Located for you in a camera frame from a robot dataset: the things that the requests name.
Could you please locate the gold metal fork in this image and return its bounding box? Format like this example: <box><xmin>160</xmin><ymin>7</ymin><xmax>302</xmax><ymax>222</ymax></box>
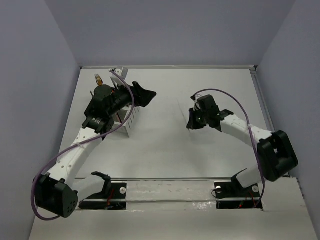
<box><xmin>94</xmin><ymin>74</ymin><xmax>104</xmax><ymax>86</ymax></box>

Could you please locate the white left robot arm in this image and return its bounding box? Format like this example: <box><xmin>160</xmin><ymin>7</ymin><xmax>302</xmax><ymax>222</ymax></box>
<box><xmin>30</xmin><ymin>81</ymin><xmax>157</xmax><ymax>221</ymax></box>

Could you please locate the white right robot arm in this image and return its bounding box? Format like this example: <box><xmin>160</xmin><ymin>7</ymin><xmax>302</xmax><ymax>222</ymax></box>
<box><xmin>186</xmin><ymin>95</ymin><xmax>299</xmax><ymax>199</ymax></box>

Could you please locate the black slotted container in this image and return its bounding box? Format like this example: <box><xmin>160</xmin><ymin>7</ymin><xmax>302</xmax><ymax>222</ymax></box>
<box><xmin>84</xmin><ymin>95</ymin><xmax>101</xmax><ymax>118</ymax></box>

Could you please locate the white slotted container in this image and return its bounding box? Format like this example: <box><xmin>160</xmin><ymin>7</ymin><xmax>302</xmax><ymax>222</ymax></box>
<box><xmin>112</xmin><ymin>106</ymin><xmax>141</xmax><ymax>137</ymax></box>

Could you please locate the white front panel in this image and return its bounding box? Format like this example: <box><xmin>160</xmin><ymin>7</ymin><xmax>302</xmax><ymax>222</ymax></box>
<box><xmin>30</xmin><ymin>178</ymin><xmax>317</xmax><ymax>240</ymax></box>

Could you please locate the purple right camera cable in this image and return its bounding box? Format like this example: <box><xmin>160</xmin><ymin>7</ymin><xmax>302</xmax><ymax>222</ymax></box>
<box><xmin>191</xmin><ymin>88</ymin><xmax>266</xmax><ymax>208</ymax></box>

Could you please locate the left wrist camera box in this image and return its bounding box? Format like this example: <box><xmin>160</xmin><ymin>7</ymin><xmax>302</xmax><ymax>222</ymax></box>
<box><xmin>109</xmin><ymin>66</ymin><xmax>128</xmax><ymax>87</ymax></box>

